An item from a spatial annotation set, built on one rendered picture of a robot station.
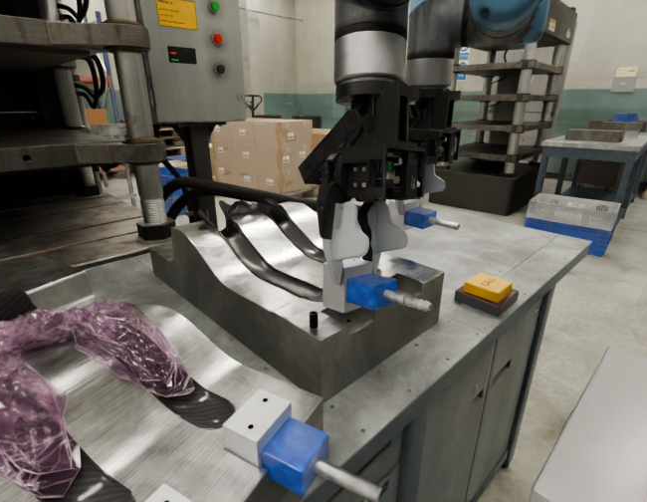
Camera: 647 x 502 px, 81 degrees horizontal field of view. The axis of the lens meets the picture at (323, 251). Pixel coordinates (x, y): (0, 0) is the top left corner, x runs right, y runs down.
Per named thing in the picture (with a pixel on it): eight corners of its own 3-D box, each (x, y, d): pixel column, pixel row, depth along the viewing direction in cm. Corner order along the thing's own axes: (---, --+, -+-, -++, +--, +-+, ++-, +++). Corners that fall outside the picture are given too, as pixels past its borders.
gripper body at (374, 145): (381, 206, 36) (385, 72, 34) (320, 202, 42) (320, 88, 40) (424, 203, 42) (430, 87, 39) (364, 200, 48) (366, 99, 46)
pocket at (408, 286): (422, 305, 56) (424, 283, 54) (400, 319, 52) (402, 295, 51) (396, 295, 59) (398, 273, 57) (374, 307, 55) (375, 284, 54)
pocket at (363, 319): (375, 335, 49) (376, 309, 47) (346, 352, 45) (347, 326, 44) (348, 321, 52) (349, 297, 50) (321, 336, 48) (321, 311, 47)
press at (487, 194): (546, 192, 506) (585, 13, 431) (508, 216, 400) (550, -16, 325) (476, 183, 565) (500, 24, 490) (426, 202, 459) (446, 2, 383)
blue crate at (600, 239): (610, 244, 322) (617, 219, 314) (602, 258, 294) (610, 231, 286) (533, 229, 360) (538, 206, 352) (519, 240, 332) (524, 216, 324)
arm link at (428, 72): (396, 60, 62) (424, 64, 67) (394, 91, 63) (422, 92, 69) (438, 56, 57) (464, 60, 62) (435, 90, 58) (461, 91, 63)
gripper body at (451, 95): (434, 168, 62) (442, 88, 57) (391, 163, 67) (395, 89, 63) (458, 163, 67) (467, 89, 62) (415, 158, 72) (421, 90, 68)
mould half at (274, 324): (438, 322, 61) (448, 243, 56) (321, 405, 44) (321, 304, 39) (259, 244, 95) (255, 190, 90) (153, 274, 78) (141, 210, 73)
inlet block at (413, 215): (463, 238, 68) (467, 208, 66) (449, 245, 65) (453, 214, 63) (402, 222, 77) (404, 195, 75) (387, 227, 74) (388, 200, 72)
